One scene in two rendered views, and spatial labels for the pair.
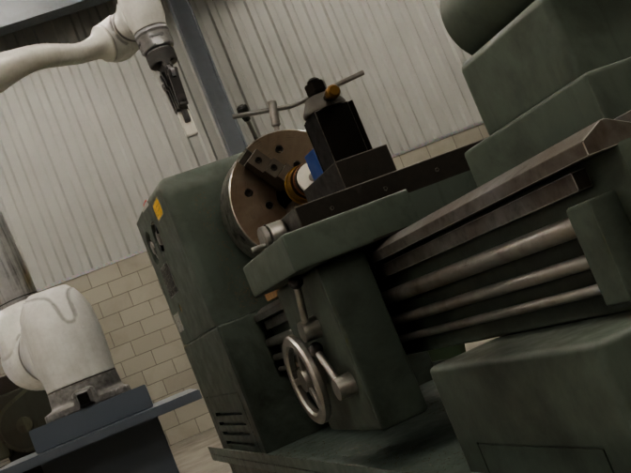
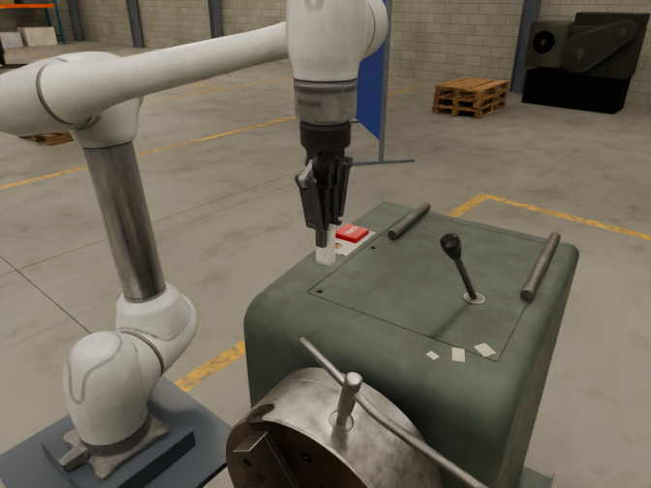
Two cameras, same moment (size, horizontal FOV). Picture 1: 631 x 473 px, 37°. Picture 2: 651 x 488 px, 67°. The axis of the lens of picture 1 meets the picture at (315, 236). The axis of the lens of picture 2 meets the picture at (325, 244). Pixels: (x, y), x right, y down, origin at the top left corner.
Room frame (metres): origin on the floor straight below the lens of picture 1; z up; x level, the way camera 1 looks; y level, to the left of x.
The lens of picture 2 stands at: (1.96, -0.37, 1.74)
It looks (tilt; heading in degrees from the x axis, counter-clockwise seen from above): 27 degrees down; 52
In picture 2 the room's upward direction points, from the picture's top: straight up
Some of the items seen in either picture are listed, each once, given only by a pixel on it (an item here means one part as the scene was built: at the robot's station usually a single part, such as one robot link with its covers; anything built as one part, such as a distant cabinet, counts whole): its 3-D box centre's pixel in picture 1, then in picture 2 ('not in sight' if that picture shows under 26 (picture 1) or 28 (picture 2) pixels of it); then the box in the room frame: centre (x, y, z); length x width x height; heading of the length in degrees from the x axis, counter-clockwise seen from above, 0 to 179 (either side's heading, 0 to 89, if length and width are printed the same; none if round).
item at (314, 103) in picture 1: (322, 104); not in sight; (1.65, -0.10, 1.14); 0.08 x 0.08 x 0.03
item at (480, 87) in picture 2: not in sight; (471, 96); (9.15, 4.78, 0.22); 1.25 x 0.86 x 0.44; 14
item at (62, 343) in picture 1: (62, 335); (107, 380); (2.09, 0.60, 0.97); 0.18 x 0.16 x 0.22; 34
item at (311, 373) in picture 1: (335, 348); not in sight; (1.56, 0.04, 0.73); 0.27 x 0.12 x 0.27; 18
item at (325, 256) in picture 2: (188, 123); (324, 244); (2.39, 0.19, 1.38); 0.03 x 0.01 x 0.07; 108
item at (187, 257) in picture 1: (251, 239); (418, 347); (2.63, 0.17, 1.06); 0.59 x 0.48 x 0.39; 18
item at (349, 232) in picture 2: not in sight; (351, 234); (2.61, 0.38, 1.26); 0.06 x 0.06 x 0.02; 18
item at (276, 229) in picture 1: (267, 237); not in sight; (1.59, 0.08, 0.95); 0.07 x 0.04 x 0.04; 108
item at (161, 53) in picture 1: (165, 68); (325, 150); (2.40, 0.19, 1.53); 0.08 x 0.07 x 0.09; 18
